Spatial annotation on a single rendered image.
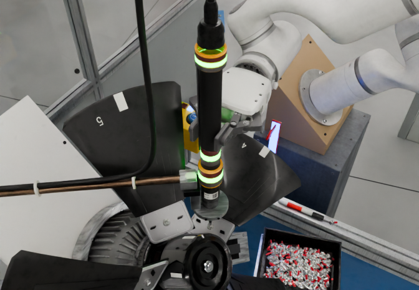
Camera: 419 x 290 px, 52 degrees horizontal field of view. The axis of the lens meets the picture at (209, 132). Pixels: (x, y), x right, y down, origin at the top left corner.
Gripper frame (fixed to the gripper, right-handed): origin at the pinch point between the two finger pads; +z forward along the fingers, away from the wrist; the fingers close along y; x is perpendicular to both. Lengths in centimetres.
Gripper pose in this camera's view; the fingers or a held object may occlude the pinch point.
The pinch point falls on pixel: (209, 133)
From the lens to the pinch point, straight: 69.7
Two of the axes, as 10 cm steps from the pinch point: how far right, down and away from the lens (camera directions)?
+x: 0.1, -7.0, -7.1
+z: -4.8, 6.2, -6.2
